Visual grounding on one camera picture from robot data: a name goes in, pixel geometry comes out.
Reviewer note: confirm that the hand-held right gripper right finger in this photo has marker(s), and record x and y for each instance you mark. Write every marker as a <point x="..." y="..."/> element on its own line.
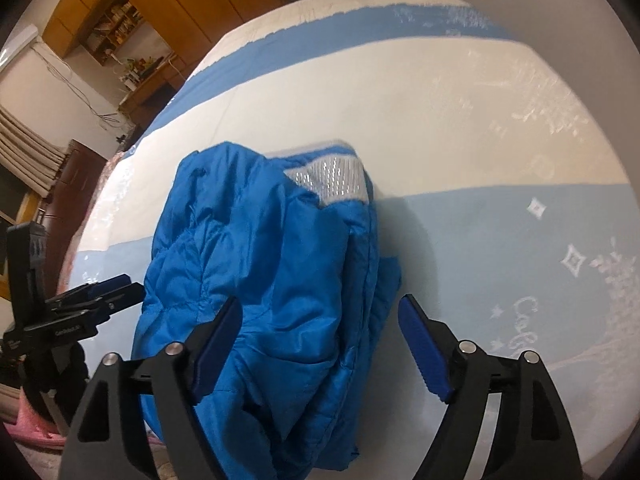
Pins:
<point x="425" y="350"/>

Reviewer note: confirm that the cream quilted bed cover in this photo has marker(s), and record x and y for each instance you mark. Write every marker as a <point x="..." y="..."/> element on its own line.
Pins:
<point x="325" y="0"/>

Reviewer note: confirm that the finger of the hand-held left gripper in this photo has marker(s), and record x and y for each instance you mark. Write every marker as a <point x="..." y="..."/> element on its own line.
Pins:
<point x="107" y="285"/>
<point x="122" y="300"/>

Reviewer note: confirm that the person's left hand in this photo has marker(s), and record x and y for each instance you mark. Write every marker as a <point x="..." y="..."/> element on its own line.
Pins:
<point x="60" y="385"/>

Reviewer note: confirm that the blue and white blanket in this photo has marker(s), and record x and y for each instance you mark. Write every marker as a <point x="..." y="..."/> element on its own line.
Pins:
<point x="400" y="110"/>

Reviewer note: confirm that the pink floral quilt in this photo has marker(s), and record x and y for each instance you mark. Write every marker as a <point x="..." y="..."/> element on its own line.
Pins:
<point x="107" y="175"/>

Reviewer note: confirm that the striped curtain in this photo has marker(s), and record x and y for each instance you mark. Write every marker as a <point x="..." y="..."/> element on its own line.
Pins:
<point x="25" y="150"/>

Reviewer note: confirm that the wooden wall shelf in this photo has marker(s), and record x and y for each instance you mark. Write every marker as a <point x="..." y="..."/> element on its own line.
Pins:
<point x="117" y="25"/>

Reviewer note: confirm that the blue puffer jacket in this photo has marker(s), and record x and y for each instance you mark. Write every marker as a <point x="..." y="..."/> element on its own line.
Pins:
<point x="260" y="270"/>

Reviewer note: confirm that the wooden desk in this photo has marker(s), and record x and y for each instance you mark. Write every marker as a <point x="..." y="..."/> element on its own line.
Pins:
<point x="150" y="92"/>

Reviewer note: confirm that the white air conditioner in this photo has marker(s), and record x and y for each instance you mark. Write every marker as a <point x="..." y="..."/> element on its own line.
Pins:
<point x="17" y="47"/>

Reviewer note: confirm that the dark wooden headboard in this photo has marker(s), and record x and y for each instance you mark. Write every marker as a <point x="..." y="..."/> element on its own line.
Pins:
<point x="75" y="195"/>

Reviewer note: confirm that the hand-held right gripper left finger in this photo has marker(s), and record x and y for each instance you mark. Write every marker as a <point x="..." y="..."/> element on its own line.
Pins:
<point x="217" y="350"/>

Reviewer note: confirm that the person's pink garment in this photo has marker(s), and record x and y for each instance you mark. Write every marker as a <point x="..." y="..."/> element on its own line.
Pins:
<point x="35" y="430"/>

